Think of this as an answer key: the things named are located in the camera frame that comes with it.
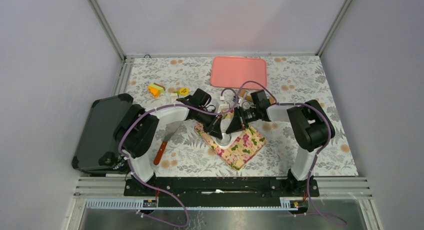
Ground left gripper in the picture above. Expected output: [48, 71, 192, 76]
[195, 107, 223, 140]

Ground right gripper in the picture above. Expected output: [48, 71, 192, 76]
[226, 106, 260, 135]

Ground white dough ball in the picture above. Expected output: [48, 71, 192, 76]
[211, 118, 242, 149]

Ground floral cutting board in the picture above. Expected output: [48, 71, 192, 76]
[194, 112, 267, 171]

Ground metal scraper red handle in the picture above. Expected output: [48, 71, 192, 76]
[153, 121, 183, 165]

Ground pink plastic tray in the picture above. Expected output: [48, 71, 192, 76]
[210, 56, 268, 90]

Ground wooden double-ended roller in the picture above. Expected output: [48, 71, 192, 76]
[238, 89, 276, 105]

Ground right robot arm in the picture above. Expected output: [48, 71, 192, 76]
[225, 90, 335, 196]

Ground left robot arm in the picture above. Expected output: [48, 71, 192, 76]
[113, 88, 223, 196]

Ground yellow round token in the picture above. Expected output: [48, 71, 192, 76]
[178, 87, 190, 96]

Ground orange green toy block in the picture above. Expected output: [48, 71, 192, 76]
[147, 83, 166, 98]

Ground black case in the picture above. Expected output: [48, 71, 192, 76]
[71, 93, 134, 174]

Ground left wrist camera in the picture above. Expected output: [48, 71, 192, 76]
[216, 100, 230, 114]

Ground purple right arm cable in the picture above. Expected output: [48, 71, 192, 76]
[236, 80, 349, 228]

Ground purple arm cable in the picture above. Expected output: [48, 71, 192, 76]
[117, 87, 240, 229]
[236, 80, 349, 228]

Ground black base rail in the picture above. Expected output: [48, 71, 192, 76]
[123, 177, 320, 208]

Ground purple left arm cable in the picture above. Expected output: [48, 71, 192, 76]
[117, 87, 240, 229]

